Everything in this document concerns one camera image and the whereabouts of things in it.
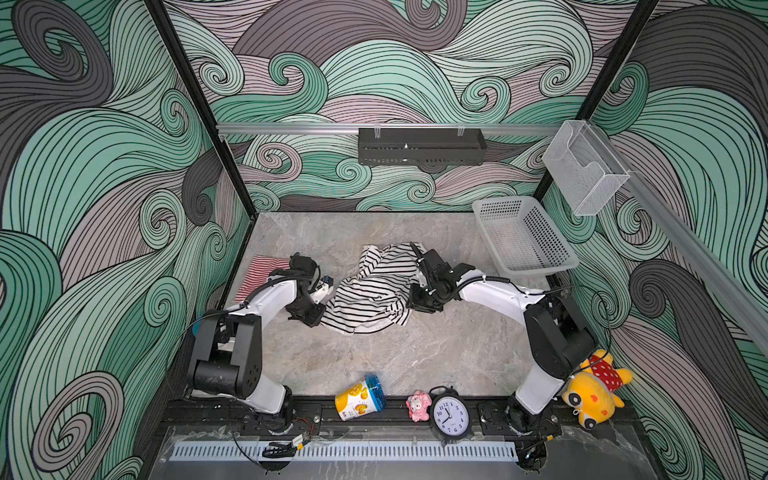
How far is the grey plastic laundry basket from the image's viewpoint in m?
1.00

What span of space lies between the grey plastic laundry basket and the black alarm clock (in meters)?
0.42

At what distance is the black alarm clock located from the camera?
2.29 feet

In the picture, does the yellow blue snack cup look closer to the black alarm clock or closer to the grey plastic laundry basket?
the black alarm clock
